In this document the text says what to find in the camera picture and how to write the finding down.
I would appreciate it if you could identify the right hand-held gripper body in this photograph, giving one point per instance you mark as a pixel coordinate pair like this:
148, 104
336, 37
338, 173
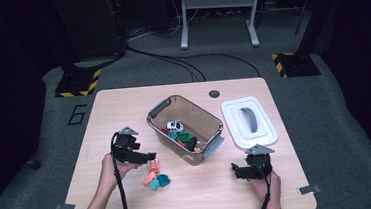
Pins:
258, 167

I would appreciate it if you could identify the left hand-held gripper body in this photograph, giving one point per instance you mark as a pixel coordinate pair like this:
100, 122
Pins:
125, 149

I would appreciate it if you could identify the salmon printed toy block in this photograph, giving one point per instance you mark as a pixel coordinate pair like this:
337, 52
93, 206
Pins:
154, 167

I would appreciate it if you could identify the pink toy block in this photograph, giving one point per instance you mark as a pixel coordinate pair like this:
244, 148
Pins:
149, 178

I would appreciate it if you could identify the light turquoise toy block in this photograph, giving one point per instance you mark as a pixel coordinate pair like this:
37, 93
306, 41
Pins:
154, 184

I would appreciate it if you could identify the blue toy block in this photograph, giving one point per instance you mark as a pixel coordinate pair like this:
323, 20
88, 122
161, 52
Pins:
163, 179

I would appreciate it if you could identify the magenta toy block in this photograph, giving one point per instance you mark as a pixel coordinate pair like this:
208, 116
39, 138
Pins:
165, 131

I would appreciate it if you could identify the teal toy block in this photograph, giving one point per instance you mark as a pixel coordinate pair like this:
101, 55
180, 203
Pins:
172, 136

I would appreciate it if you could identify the red toy block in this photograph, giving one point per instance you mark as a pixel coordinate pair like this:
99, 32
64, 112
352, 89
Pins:
181, 143

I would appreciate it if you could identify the white toy car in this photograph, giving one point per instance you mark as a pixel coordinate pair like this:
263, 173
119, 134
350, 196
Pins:
174, 126

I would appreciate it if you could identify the green toy block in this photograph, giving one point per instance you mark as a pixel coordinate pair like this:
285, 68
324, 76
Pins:
184, 137

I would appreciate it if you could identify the orange toy block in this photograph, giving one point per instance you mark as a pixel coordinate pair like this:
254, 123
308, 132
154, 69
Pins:
197, 148

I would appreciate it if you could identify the black toy block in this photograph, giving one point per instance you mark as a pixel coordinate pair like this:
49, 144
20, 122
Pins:
191, 143

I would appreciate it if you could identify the clear brown storage box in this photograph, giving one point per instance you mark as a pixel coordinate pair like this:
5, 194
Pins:
204, 116

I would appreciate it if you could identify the person's right hand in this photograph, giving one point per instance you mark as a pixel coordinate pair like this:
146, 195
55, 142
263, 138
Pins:
268, 190

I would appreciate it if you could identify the person's left hand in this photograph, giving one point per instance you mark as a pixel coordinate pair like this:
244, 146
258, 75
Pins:
112, 173

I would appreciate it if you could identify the grey metal table clip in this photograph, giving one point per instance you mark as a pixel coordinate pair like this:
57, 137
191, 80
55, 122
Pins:
64, 208
309, 189

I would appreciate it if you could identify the small black floor object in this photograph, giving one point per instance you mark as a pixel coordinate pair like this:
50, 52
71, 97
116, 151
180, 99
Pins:
33, 164

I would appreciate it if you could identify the black equipment case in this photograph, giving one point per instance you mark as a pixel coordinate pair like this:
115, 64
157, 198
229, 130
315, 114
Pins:
97, 24

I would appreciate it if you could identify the dark curtain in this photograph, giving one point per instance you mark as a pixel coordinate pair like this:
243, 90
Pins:
5, 98
364, 70

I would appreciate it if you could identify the black yellow striped base plate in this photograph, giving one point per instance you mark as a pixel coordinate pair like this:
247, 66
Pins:
76, 83
299, 65

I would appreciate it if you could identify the black stand post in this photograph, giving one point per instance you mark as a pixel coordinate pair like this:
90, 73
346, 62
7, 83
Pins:
308, 31
69, 60

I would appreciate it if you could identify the white metal stand frame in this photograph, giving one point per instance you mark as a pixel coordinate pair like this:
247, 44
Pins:
218, 0

